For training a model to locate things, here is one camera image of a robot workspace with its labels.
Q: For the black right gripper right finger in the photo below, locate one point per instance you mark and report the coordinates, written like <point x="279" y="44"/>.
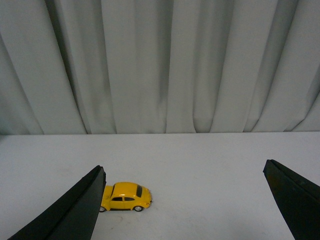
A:
<point x="297" y="198"/>

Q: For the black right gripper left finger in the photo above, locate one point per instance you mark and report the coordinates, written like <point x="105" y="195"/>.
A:
<point x="73" y="216"/>

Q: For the grey curtain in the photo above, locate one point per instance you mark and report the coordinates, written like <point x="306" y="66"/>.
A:
<point x="159" y="66"/>

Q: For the yellow beetle toy car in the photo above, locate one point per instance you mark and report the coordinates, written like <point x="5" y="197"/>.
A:
<point x="125" y="196"/>

